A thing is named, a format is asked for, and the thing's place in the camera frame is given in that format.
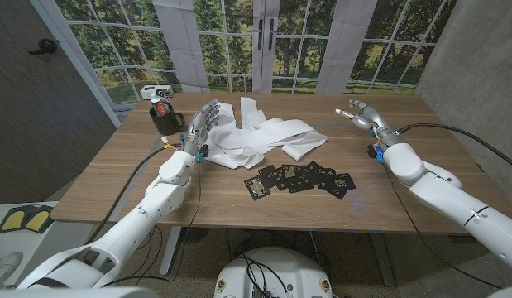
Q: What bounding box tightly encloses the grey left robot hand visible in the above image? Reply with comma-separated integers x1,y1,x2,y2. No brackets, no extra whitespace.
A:
181,99,221,157

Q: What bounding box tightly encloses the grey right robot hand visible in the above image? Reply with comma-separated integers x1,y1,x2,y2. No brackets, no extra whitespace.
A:
334,99,405,147

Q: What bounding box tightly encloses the white receipt paper strip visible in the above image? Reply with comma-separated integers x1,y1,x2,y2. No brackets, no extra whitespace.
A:
196,96,329,171

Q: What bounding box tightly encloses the dark brown mug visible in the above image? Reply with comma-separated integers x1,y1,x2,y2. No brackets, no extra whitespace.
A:
149,103,186,137

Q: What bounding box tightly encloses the white red toothpaste tube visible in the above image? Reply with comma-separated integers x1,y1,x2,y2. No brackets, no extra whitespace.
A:
150,93,170,118

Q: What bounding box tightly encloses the white power strip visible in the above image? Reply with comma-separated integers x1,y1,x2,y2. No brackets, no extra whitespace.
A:
140,84,175,101

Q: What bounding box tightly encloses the black playing card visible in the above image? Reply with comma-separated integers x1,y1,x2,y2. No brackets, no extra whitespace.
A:
257,164,282,190
280,163,301,185
243,175,272,202
285,175,317,195
321,172,357,201
304,161,337,183

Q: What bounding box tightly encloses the black ribbed round object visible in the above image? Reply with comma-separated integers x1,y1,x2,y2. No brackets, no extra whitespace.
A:
179,226,210,244

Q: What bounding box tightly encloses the printed forest window backdrop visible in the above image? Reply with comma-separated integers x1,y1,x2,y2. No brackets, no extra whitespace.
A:
30,0,459,127

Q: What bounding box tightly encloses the white table leg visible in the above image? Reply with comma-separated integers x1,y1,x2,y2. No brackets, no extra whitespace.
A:
159,225,183,276

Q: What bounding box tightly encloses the grey table leg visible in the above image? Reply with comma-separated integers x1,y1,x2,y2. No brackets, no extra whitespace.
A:
370,232,396,287

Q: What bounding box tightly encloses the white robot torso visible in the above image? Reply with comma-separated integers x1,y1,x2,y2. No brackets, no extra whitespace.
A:
213,247,334,298

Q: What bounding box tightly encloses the white sneaker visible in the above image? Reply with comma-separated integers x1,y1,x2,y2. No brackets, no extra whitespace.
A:
0,251,24,283

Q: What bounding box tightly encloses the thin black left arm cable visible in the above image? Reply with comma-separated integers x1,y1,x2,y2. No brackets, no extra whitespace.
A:
102,161,202,287

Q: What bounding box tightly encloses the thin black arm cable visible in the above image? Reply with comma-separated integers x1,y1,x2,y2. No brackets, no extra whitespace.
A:
102,161,202,287
379,161,503,290

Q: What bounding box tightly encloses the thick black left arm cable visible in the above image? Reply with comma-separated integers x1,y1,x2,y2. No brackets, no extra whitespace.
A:
84,143,183,244

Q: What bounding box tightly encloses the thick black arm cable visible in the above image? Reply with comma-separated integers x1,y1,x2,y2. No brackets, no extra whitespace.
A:
84,143,183,244
395,122,512,173

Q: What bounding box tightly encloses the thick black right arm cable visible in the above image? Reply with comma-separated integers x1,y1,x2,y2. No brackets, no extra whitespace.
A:
395,122,512,173

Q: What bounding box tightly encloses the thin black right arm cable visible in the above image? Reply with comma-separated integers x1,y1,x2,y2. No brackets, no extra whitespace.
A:
379,161,503,290

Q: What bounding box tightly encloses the black torso cable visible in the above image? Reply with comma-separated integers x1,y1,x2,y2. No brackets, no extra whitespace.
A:
234,254,290,298

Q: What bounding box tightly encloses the black wall hook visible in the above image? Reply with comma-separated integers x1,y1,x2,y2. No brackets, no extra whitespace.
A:
27,38,58,56

